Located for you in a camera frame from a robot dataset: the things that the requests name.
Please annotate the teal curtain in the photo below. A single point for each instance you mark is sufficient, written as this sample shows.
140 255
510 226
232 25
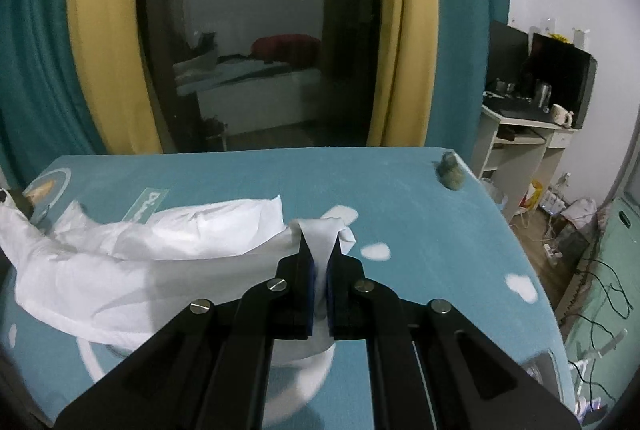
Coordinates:
44 114
462 54

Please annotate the small grey plush toy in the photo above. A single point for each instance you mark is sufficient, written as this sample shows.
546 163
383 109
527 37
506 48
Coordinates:
450 171

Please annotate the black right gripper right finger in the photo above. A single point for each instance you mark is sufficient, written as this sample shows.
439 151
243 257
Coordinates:
359 308

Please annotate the teal curtain left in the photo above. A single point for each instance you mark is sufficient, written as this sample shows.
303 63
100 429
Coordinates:
44 114

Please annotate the olive storage box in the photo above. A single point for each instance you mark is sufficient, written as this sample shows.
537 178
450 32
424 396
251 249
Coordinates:
14 206

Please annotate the teal curtain right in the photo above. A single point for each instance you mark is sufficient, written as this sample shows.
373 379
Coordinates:
462 54

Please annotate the yellow curtain right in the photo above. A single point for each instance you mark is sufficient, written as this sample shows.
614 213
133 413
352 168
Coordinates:
405 79

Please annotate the white desk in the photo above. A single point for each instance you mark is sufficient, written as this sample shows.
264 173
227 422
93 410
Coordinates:
516 152

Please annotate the black desk shelf unit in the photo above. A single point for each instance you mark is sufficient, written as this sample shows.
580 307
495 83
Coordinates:
528 75

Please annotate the yellow curtain left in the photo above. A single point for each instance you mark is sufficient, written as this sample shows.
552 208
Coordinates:
104 36

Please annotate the dark window glass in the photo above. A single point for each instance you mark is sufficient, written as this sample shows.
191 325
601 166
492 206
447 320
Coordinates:
262 73

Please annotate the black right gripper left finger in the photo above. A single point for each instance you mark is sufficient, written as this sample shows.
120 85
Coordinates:
281 307

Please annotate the white large garment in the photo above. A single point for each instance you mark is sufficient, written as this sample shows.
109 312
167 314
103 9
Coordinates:
118 283

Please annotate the yellow curtain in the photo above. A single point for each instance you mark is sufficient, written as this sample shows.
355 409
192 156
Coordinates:
405 79
104 36

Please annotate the blue dinosaur blanket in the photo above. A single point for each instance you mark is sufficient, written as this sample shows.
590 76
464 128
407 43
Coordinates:
413 235

